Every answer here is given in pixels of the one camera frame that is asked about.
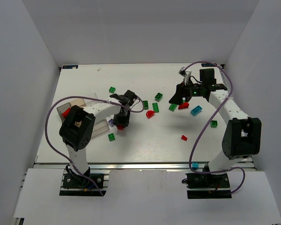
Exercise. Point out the left blue corner label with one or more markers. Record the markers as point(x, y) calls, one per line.
point(69, 66)

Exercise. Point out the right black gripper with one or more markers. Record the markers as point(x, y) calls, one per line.
point(184, 89)

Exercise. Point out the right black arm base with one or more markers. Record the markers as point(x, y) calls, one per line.
point(207, 186)

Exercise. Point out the red round lego piece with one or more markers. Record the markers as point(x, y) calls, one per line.
point(150, 114)

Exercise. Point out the red arched lego brick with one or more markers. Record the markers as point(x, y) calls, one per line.
point(185, 105)

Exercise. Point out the blue corner label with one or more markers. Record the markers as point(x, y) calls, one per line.
point(208, 65)
point(69, 66)

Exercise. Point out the green long lego brick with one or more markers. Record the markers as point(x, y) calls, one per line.
point(155, 107)

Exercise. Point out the right blue corner label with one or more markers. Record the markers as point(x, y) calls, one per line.
point(208, 65)

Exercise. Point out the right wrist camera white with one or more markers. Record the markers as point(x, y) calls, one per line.
point(186, 75)

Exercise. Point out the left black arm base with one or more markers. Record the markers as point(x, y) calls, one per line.
point(74, 185)

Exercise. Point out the clear plastic container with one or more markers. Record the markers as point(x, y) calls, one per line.
point(99, 127)

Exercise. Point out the small red lego brick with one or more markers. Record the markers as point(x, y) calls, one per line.
point(120, 127)

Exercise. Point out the aluminium front rail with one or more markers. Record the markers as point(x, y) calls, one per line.
point(246, 164)

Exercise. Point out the green tilted lego brick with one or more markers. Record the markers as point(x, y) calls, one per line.
point(172, 107)

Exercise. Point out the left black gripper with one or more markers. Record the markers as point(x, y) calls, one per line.
point(121, 120)

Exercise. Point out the blue lego brick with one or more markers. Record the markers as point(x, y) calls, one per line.
point(195, 111)

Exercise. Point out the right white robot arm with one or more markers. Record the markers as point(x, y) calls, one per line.
point(242, 135)

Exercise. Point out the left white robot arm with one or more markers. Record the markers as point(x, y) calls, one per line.
point(76, 131)

